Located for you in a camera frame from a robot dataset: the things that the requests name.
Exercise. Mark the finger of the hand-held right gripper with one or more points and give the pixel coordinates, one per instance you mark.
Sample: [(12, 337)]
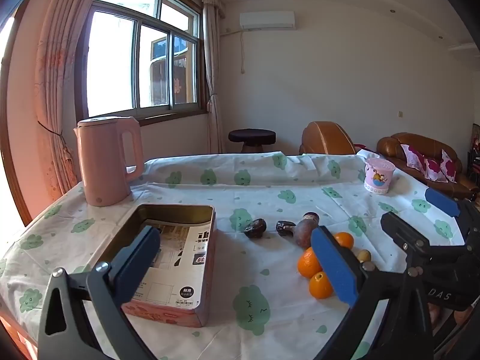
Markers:
[(405, 234), (442, 201)]

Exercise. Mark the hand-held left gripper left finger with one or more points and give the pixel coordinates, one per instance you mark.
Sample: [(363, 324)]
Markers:
[(137, 260)]

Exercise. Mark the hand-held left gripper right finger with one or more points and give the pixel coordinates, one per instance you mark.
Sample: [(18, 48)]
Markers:
[(333, 266)]

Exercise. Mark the small orange mandarin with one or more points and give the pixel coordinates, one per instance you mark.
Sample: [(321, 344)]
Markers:
[(345, 240), (318, 287)]

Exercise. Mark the large orange mandarin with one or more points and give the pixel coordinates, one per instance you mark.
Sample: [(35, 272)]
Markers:
[(306, 264)]

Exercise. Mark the small yellow fruit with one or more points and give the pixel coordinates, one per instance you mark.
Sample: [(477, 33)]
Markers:
[(363, 256)]

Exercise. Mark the large round brown fruit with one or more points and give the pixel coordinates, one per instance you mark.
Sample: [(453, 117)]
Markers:
[(302, 234)]

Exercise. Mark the striped brown cylinder cake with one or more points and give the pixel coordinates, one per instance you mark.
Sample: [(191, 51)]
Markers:
[(311, 218)]

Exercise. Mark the pink metal tin box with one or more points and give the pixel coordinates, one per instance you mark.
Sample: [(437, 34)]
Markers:
[(176, 214)]

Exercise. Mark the round dark brown fruit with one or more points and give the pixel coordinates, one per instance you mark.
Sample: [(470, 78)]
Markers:
[(285, 228)]

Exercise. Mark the person's right hand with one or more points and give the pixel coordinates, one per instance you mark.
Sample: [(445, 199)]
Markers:
[(435, 314)]

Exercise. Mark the pink floral pillow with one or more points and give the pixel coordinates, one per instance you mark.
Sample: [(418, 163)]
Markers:
[(449, 165), (435, 169), (412, 157)]

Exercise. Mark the printed paper sheet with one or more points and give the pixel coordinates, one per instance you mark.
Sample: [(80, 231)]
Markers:
[(180, 266)]

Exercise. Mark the pink cartoon cup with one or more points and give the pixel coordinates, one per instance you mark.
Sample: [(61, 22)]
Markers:
[(379, 178)]

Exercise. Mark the brown leather sofa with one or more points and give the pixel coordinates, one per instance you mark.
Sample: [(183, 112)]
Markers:
[(412, 144)]

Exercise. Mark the dark chocolate donut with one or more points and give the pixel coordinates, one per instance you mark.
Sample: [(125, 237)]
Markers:
[(255, 228)]

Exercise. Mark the white cloud print tablecloth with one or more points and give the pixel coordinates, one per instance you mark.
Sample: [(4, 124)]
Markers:
[(232, 255)]

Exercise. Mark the pink electric kettle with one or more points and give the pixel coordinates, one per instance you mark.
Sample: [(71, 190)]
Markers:
[(101, 165)]

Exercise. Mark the brown leather armchair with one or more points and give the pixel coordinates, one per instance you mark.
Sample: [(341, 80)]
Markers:
[(326, 138)]

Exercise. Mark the dark round stool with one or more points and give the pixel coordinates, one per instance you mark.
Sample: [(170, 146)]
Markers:
[(252, 135)]

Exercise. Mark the pink floral curtain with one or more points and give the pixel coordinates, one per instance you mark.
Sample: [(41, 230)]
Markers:
[(60, 101)]

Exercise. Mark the pale beige curtain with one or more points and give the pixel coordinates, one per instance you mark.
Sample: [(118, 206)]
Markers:
[(213, 82)]

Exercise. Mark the sliding glass window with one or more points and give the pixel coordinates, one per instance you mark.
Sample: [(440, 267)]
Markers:
[(150, 63)]

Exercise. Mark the white air conditioner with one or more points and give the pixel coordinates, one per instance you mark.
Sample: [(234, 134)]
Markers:
[(267, 20)]

